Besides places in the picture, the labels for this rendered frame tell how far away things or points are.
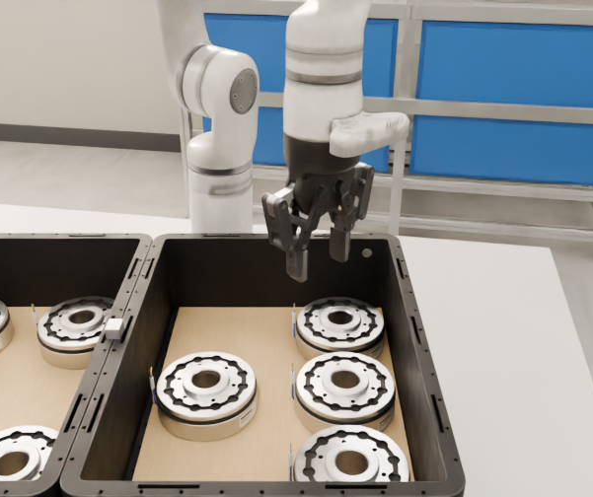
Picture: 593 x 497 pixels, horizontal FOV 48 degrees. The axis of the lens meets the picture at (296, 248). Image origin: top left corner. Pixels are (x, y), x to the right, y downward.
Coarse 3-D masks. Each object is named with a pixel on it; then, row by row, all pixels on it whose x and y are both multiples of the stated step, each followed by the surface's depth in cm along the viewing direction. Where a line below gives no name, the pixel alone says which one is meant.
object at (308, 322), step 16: (320, 304) 81; (336, 304) 81; (352, 304) 81; (368, 304) 81; (304, 320) 78; (368, 320) 78; (304, 336) 76; (320, 336) 76; (336, 336) 75; (352, 336) 75; (368, 336) 76
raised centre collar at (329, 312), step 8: (328, 312) 78; (336, 312) 79; (344, 312) 79; (352, 312) 78; (320, 320) 77; (328, 320) 77; (352, 320) 77; (360, 320) 77; (328, 328) 76; (336, 328) 76; (344, 328) 76; (352, 328) 76
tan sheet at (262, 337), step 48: (192, 336) 80; (240, 336) 80; (288, 336) 80; (384, 336) 80; (288, 384) 73; (240, 432) 67; (288, 432) 67; (384, 432) 67; (144, 480) 61; (192, 480) 61; (240, 480) 61; (288, 480) 61
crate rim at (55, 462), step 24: (0, 240) 81; (24, 240) 81; (48, 240) 81; (72, 240) 81; (96, 240) 81; (120, 240) 81; (144, 240) 81; (120, 288) 71; (120, 312) 67; (96, 360) 61; (96, 384) 58; (72, 408) 55; (72, 432) 53; (48, 456) 51; (0, 480) 49; (24, 480) 49; (48, 480) 49
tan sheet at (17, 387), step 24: (24, 312) 85; (24, 336) 80; (0, 360) 76; (24, 360) 76; (0, 384) 73; (24, 384) 73; (48, 384) 73; (72, 384) 73; (0, 408) 70; (24, 408) 70; (48, 408) 70
